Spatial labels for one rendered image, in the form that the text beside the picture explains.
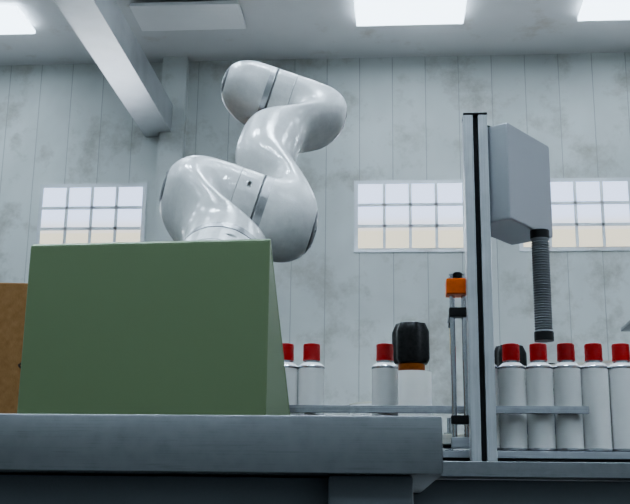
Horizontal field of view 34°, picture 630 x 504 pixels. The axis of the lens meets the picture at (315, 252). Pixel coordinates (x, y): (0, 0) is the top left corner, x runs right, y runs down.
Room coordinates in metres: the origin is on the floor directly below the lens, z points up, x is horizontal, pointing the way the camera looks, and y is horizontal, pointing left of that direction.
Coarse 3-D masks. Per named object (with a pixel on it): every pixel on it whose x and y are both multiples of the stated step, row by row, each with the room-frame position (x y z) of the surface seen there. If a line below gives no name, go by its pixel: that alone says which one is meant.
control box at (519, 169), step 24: (504, 144) 1.80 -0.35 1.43; (528, 144) 1.86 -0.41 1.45; (504, 168) 1.80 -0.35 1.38; (528, 168) 1.86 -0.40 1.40; (504, 192) 1.80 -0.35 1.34; (528, 192) 1.85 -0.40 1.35; (504, 216) 1.80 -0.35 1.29; (528, 216) 1.85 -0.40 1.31; (504, 240) 1.95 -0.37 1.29; (528, 240) 1.94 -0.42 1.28
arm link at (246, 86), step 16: (240, 64) 1.67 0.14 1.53; (256, 64) 1.67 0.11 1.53; (224, 80) 1.69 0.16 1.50; (240, 80) 1.66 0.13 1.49; (256, 80) 1.66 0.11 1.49; (272, 80) 1.67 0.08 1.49; (224, 96) 1.70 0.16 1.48; (240, 96) 1.68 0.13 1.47; (256, 96) 1.67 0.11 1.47; (240, 112) 1.71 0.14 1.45; (256, 112) 1.70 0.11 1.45
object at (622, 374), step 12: (612, 348) 1.96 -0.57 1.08; (624, 348) 1.95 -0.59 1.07; (612, 360) 1.96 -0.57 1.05; (624, 360) 1.95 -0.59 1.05; (612, 372) 1.95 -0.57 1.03; (624, 372) 1.94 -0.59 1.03; (612, 384) 1.95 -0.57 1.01; (624, 384) 1.94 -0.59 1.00; (612, 396) 1.95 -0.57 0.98; (624, 396) 1.94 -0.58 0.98; (612, 408) 1.95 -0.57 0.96; (624, 408) 1.94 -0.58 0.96; (612, 420) 1.96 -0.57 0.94; (624, 420) 1.94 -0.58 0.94; (612, 432) 1.96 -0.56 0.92; (624, 432) 1.94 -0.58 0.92; (612, 444) 1.96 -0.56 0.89; (624, 444) 1.94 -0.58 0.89
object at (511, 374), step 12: (504, 348) 1.97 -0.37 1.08; (516, 348) 1.97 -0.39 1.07; (504, 360) 1.97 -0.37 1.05; (516, 360) 1.97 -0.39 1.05; (504, 372) 1.96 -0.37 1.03; (516, 372) 1.95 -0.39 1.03; (504, 384) 1.96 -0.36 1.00; (516, 384) 1.95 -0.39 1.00; (504, 396) 1.96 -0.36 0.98; (516, 396) 1.95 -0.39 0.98; (504, 420) 1.96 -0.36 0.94; (516, 420) 1.95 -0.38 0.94; (504, 432) 1.96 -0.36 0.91; (516, 432) 1.95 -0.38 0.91; (504, 444) 1.96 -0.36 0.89; (516, 444) 1.95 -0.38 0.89
